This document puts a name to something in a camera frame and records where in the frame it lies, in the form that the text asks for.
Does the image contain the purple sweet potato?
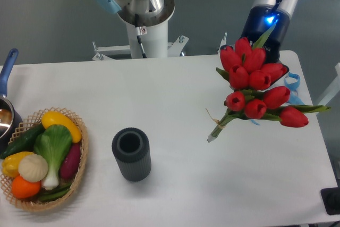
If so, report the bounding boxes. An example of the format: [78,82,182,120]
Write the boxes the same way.
[59,143,81,179]

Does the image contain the dark grey ribbed vase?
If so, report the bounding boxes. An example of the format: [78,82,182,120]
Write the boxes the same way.
[112,127,151,182]

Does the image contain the green bean pods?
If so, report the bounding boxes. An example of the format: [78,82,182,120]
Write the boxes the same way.
[37,183,71,203]

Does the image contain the green bok choy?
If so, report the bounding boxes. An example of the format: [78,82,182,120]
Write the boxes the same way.
[33,124,72,190]

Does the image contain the orange fruit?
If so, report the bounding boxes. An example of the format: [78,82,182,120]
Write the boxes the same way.
[11,175,41,199]

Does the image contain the white metal frame right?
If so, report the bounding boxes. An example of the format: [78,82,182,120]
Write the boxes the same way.
[317,63,339,105]

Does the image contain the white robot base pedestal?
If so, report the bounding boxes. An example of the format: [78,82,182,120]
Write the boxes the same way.
[92,21,189,61]

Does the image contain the blue ribbon knot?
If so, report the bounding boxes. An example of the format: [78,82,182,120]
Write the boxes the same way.
[284,72,304,105]

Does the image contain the blue handled saucepan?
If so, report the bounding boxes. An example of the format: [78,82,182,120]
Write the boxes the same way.
[1,48,22,153]

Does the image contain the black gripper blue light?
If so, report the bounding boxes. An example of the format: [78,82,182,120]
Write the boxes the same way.
[241,6,290,76]

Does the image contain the yellow bell pepper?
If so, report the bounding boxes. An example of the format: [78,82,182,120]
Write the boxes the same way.
[2,152,33,178]

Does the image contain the red tulip bouquet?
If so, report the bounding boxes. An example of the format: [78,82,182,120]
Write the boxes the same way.
[207,25,330,142]

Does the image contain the dark green cucumber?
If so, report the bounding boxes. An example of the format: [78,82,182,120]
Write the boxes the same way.
[1,123,45,159]

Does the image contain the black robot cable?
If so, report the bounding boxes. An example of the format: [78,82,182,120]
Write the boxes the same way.
[134,13,148,59]

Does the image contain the cream white bun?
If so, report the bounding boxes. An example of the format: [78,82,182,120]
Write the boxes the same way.
[18,154,48,182]

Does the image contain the woven wicker basket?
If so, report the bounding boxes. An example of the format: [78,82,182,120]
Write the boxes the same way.
[1,107,89,212]

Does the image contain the black device at edge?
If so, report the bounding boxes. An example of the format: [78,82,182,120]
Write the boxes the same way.
[320,187,340,215]

